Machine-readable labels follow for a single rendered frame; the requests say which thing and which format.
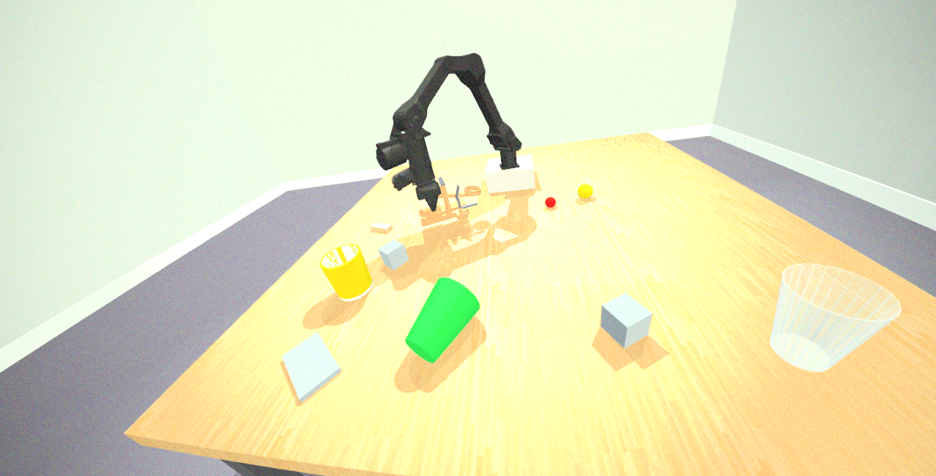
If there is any yellow cup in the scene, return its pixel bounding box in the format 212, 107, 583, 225
320, 244, 373, 301

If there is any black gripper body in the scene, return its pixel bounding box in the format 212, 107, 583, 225
408, 155, 442, 200

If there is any green tapered cup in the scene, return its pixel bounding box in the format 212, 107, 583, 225
405, 277, 480, 363

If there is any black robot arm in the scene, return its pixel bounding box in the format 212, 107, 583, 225
376, 53, 522, 191

